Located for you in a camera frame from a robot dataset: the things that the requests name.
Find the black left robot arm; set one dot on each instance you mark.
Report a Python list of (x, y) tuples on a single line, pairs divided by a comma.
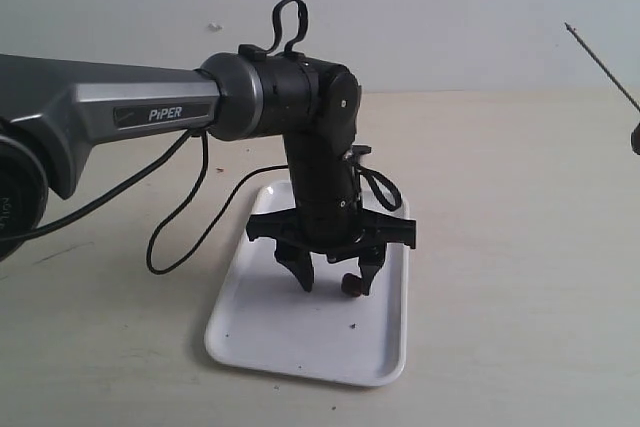
[(53, 112)]

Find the red date piece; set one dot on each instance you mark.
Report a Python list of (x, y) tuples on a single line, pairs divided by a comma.
[(635, 140), (352, 285)]

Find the thin metal skewer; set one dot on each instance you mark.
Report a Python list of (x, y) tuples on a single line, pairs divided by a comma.
[(601, 65)]

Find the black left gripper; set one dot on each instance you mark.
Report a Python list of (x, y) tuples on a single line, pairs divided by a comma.
[(342, 209)]

